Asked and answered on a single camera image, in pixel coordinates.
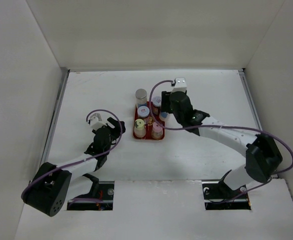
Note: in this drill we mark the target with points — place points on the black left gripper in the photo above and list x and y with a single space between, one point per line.
117 130

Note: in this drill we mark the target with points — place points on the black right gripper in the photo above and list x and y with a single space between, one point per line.
165 99

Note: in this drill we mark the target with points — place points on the yellow-lid condiment bottle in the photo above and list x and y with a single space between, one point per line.
139 128

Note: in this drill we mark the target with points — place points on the silver-lid jar blue label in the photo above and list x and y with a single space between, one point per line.
141 97

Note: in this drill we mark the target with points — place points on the white-lid jar red label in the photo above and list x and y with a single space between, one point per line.
143 112

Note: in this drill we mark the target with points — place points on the pink-lid condiment bottle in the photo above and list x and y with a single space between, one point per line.
157 131

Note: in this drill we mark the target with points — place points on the silver-lid jar white contents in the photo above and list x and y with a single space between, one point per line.
163 116

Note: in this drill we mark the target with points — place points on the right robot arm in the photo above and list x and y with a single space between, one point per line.
262 156

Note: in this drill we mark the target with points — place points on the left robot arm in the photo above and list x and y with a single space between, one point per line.
54 185

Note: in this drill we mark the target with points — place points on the red rectangular tray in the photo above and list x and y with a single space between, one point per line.
148 122

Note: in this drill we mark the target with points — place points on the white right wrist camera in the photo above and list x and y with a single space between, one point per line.
179 85

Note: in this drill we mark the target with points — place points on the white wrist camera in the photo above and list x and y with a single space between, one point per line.
95 121
179 85

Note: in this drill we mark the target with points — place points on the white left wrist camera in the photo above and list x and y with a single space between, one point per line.
95 121

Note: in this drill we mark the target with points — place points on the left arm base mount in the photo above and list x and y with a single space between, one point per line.
88 193

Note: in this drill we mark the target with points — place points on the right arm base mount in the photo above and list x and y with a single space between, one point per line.
219 197

